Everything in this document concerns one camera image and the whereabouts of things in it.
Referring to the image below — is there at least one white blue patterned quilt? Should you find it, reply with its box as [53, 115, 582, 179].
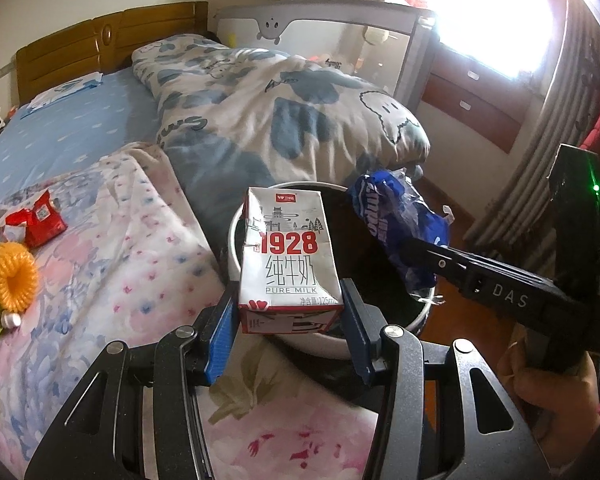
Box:
[130, 34, 431, 211]

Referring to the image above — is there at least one blue white pillow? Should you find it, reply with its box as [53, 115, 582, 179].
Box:
[20, 72, 106, 118]

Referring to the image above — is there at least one white trash bin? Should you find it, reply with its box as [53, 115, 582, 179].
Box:
[227, 181, 438, 360]

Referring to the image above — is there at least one wooden bed headboard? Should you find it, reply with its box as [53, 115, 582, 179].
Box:
[15, 1, 211, 106]

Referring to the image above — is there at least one white milk carton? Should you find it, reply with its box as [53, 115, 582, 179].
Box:
[237, 186, 345, 336]

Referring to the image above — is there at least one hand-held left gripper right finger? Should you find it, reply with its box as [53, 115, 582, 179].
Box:
[341, 277, 551, 480]

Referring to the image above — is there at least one blue snack wrapper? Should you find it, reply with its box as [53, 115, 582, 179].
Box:
[349, 169, 453, 298]

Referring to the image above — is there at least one grey bed guard rail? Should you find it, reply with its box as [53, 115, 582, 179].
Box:
[215, 2, 438, 116]

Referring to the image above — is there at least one person's right hand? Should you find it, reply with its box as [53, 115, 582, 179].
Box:
[497, 341, 600, 442]

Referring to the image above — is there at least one brown wooden dresser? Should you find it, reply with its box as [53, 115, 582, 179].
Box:
[420, 44, 536, 153]

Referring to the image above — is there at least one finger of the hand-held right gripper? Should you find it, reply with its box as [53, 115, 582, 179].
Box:
[399, 236, 486, 306]

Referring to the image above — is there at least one pink floral blanket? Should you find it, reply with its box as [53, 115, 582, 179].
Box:
[0, 142, 396, 480]

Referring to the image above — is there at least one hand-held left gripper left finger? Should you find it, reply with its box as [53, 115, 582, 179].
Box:
[24, 294, 237, 480]

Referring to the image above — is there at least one blue bed sheet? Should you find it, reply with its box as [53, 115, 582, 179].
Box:
[0, 67, 181, 201]

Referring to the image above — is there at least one red snack wrapper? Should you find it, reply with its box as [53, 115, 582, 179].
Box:
[5, 191, 67, 248]

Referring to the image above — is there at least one silver wrapper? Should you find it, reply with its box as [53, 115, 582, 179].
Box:
[0, 225, 28, 256]

